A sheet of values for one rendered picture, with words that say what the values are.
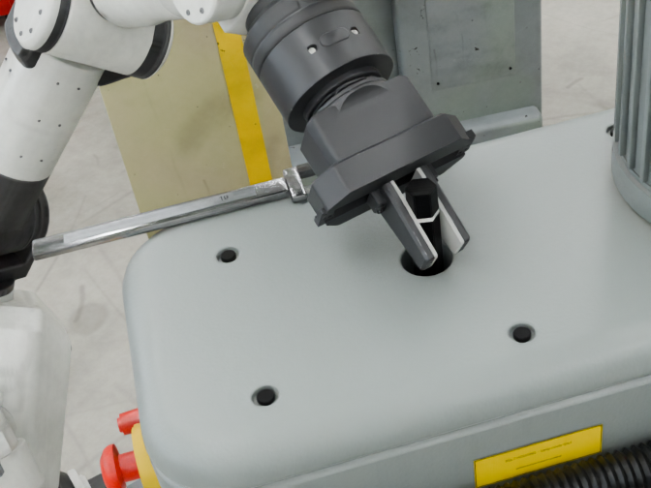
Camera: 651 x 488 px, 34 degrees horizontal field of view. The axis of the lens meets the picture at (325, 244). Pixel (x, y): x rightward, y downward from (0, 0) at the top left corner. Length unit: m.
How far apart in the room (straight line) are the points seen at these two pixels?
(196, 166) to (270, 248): 1.98
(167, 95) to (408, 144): 1.94
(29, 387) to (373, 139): 0.57
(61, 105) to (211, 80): 1.59
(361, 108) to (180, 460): 0.26
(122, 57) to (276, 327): 0.38
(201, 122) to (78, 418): 1.12
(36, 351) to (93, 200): 3.03
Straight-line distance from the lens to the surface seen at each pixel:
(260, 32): 0.75
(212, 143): 2.72
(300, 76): 0.73
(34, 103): 1.05
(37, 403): 1.18
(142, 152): 2.71
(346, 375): 0.68
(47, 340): 1.17
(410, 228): 0.71
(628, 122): 0.77
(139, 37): 1.00
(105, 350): 3.53
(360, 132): 0.72
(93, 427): 3.32
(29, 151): 1.09
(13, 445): 1.08
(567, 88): 4.36
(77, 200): 4.20
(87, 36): 0.99
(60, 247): 0.83
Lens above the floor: 2.39
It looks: 40 degrees down
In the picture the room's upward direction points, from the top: 10 degrees counter-clockwise
